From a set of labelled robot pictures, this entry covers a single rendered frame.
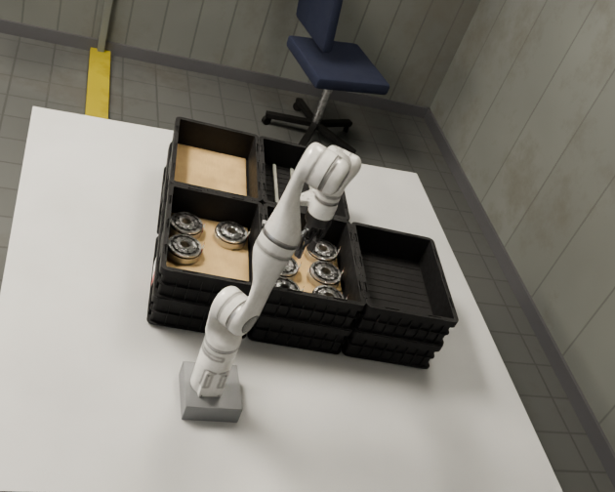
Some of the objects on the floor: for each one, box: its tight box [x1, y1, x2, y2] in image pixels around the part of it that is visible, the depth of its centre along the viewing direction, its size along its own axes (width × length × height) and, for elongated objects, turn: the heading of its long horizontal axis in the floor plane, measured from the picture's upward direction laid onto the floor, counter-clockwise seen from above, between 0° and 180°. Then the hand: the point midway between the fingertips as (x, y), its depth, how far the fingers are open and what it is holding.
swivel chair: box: [262, 0, 390, 154], centre depth 444 cm, size 64×61×110 cm
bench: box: [0, 106, 562, 492], centre depth 275 cm, size 160×160×70 cm
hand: (305, 249), depth 223 cm, fingers open, 5 cm apart
